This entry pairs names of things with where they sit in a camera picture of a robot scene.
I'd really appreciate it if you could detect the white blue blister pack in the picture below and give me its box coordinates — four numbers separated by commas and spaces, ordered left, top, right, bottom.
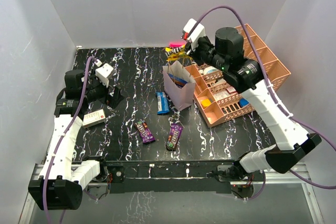
203, 66, 217, 75

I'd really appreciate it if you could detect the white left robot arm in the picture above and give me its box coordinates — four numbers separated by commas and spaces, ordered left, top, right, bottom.
28, 65, 123, 210

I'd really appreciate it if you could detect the peach plastic desk organizer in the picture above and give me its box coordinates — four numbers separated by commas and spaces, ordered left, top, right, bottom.
187, 24, 291, 127

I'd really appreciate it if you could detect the white instruction leaflet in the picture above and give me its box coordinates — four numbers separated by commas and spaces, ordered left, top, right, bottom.
213, 90, 230, 101

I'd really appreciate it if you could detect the white cardboard box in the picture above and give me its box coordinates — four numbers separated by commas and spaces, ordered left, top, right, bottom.
82, 109, 106, 128

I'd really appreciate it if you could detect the yellow m&m's bag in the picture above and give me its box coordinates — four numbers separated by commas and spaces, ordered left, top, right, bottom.
164, 46, 192, 62

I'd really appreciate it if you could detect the purple m&m's bag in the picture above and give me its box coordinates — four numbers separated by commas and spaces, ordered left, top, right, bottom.
165, 123, 183, 151
134, 120, 155, 145

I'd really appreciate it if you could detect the lilac paper bag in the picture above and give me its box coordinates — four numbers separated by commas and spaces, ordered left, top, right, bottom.
162, 61, 196, 111

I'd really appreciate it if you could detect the pink tape marker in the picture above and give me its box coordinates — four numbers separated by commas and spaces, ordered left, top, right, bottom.
169, 42, 185, 48

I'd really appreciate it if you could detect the blue burts chips bag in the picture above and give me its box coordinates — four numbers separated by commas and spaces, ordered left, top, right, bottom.
168, 73, 188, 89

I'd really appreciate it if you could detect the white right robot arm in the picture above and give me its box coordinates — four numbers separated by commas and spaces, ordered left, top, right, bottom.
183, 24, 322, 180

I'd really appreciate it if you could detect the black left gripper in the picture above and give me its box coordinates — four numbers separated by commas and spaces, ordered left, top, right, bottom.
82, 69, 125, 109

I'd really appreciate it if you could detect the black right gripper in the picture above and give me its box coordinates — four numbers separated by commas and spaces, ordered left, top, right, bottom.
184, 36, 228, 72

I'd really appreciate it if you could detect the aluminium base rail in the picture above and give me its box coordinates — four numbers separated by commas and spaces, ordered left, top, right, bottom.
18, 162, 323, 224

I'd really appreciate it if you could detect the red white staples box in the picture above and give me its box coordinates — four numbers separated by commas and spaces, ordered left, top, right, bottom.
226, 86, 237, 94

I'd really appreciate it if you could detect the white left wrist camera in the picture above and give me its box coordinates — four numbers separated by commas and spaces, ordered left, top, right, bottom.
95, 60, 116, 87

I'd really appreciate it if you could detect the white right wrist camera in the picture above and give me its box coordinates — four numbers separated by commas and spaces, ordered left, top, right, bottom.
182, 18, 206, 51

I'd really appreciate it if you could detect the blue oreo snack pack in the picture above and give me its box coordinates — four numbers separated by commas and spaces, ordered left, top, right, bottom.
155, 92, 170, 115

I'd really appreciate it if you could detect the blue grey stamp block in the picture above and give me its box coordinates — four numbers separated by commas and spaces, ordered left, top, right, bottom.
239, 98, 249, 108

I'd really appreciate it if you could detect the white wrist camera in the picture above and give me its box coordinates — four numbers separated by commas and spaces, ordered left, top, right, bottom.
95, 60, 116, 87
182, 18, 206, 51

